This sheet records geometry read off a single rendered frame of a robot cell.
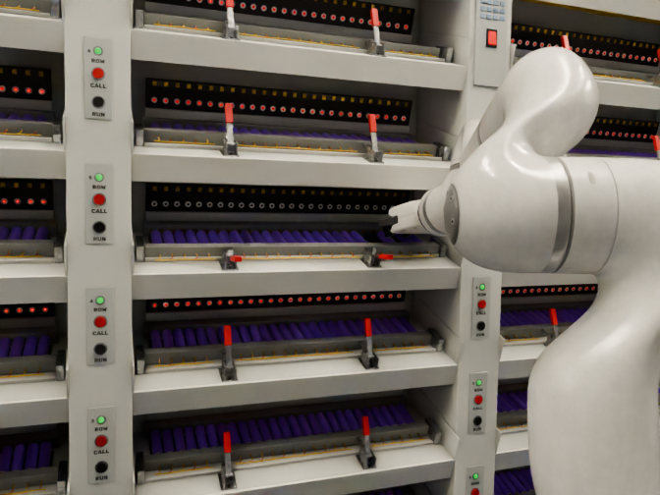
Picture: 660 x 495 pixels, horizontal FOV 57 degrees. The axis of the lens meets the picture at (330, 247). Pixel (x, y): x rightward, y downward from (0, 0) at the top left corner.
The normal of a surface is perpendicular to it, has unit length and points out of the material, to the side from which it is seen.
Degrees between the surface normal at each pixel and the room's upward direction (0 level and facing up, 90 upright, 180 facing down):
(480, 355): 90
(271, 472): 18
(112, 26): 90
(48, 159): 108
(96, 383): 90
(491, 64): 90
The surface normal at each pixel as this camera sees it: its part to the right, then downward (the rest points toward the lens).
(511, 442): 0.12, -0.93
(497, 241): -0.26, 0.47
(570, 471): -0.68, -0.03
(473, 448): 0.34, 0.07
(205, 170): 0.33, 0.37
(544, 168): 0.02, -0.70
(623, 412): 0.07, -0.11
